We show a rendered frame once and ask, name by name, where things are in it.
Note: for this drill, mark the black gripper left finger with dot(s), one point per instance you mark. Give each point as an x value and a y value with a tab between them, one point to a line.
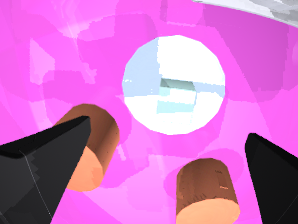
35	171

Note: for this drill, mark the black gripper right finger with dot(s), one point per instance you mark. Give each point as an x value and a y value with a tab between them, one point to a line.
274	174

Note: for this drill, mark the white round disc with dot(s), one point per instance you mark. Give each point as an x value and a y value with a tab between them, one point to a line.
173	57

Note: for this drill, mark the brown cylinder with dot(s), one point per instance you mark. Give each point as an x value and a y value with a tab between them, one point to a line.
205	194
99	149

